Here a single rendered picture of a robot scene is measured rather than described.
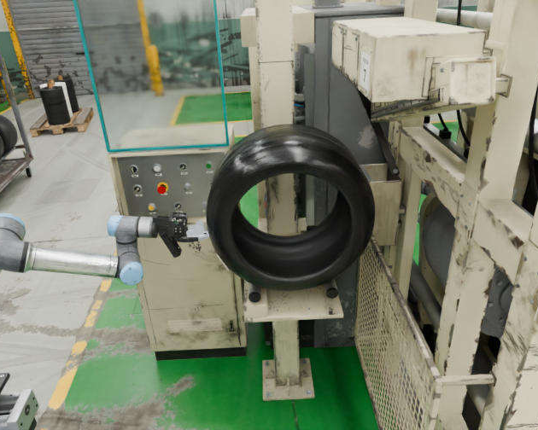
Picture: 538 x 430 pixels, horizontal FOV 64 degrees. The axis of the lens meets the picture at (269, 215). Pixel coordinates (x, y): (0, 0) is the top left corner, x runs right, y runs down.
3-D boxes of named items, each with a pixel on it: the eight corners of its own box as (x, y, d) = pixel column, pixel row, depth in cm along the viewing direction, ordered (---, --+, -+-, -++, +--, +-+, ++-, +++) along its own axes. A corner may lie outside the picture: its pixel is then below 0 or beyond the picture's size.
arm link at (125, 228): (114, 231, 160) (112, 211, 157) (143, 233, 161) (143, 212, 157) (107, 241, 153) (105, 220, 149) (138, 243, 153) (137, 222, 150)
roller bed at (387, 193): (352, 225, 201) (354, 165, 187) (383, 223, 201) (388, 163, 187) (360, 247, 183) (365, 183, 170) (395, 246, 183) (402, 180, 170)
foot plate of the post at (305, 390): (262, 362, 248) (262, 357, 247) (309, 359, 248) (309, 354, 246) (263, 401, 224) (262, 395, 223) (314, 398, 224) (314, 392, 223)
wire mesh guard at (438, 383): (353, 339, 219) (360, 216, 188) (357, 339, 219) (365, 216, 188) (408, 537, 140) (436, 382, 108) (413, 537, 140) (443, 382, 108)
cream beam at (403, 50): (330, 65, 155) (330, 20, 148) (400, 61, 155) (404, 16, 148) (368, 104, 101) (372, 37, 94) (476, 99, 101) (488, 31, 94)
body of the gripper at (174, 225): (185, 222, 150) (149, 220, 150) (185, 243, 154) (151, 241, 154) (188, 212, 157) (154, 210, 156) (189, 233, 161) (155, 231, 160)
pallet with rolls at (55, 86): (48, 118, 793) (36, 75, 758) (94, 114, 807) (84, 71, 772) (31, 137, 688) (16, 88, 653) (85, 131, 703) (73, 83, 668)
